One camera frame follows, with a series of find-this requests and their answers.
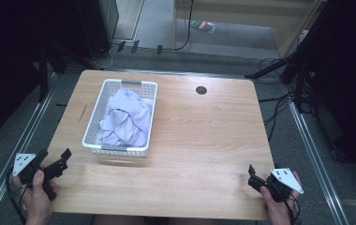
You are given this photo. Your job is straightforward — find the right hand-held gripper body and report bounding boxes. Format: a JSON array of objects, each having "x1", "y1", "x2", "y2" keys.
[{"x1": 260, "y1": 167, "x2": 304, "y2": 203}]

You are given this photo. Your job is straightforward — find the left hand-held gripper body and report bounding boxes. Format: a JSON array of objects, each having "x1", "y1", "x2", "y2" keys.
[{"x1": 12, "y1": 152, "x2": 68, "y2": 202}]

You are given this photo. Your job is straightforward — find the person's right hand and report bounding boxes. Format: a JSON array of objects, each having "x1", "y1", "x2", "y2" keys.
[{"x1": 260, "y1": 171, "x2": 303, "y2": 225}]

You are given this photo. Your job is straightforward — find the person's left hand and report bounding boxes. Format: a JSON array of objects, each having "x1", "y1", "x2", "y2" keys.
[{"x1": 12, "y1": 170, "x2": 59, "y2": 225}]

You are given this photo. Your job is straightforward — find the white plastic basket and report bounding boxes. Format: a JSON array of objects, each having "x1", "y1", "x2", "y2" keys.
[{"x1": 82, "y1": 78, "x2": 158, "y2": 158}]

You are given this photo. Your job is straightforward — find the white crumpled shirt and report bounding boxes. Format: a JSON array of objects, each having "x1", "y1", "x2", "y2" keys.
[{"x1": 98, "y1": 87, "x2": 154, "y2": 148}]

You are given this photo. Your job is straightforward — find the black metal stand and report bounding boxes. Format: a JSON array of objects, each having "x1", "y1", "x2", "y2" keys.
[
  {"x1": 37, "y1": 43, "x2": 96, "y2": 103},
  {"x1": 245, "y1": 0, "x2": 339, "y2": 114}
]

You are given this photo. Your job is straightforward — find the light wooden shelf unit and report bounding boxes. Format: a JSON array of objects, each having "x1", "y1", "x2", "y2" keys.
[{"x1": 172, "y1": 0, "x2": 328, "y2": 59}]

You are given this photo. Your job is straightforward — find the colourful packet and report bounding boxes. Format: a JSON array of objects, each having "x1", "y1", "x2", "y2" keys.
[{"x1": 189, "y1": 20, "x2": 216, "y2": 34}]

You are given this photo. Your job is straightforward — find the metal floor rail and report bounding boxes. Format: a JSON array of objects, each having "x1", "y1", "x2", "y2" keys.
[
  {"x1": 0, "y1": 71, "x2": 58, "y2": 225},
  {"x1": 280, "y1": 83, "x2": 352, "y2": 225}
]

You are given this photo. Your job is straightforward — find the right hand-held gripper cable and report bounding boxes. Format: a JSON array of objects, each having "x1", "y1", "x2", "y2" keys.
[{"x1": 283, "y1": 192, "x2": 302, "y2": 225}]

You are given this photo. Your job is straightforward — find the hand-held gripper cable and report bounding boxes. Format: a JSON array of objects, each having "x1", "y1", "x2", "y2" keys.
[
  {"x1": 283, "y1": 192, "x2": 302, "y2": 225},
  {"x1": 5, "y1": 168, "x2": 30, "y2": 225}
]

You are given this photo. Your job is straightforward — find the left hand-held gripper cable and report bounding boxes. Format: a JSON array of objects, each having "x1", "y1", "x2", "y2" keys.
[{"x1": 5, "y1": 168, "x2": 30, "y2": 225}]

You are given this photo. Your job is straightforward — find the black floor cables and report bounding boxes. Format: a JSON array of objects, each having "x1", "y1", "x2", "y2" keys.
[{"x1": 257, "y1": 57, "x2": 316, "y2": 143}]

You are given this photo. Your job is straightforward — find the white floor cable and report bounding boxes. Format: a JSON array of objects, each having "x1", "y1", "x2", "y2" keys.
[{"x1": 86, "y1": 43, "x2": 119, "y2": 70}]

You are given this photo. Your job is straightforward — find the black hanging cable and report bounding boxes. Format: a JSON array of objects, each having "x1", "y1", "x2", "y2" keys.
[{"x1": 172, "y1": 0, "x2": 195, "y2": 52}]

